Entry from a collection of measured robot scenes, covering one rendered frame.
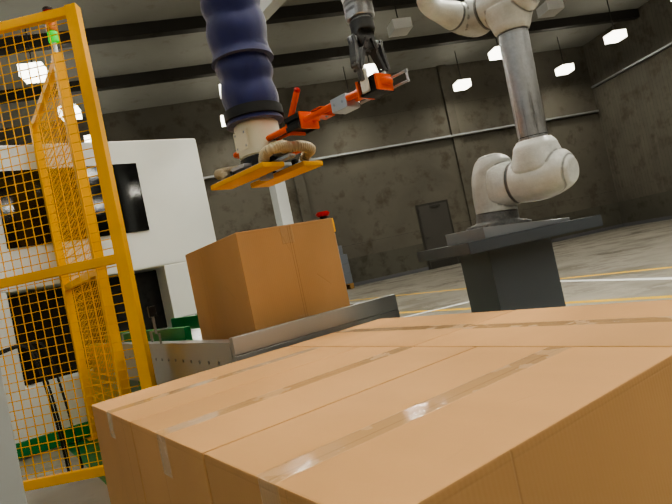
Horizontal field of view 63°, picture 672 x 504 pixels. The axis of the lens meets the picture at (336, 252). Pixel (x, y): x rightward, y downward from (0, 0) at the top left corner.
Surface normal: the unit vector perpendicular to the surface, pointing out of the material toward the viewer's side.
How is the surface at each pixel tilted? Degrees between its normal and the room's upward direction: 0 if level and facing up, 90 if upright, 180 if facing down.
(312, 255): 90
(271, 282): 90
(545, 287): 90
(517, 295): 90
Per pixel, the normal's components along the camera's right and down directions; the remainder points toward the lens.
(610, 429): 0.56, -0.14
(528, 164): -0.74, 0.12
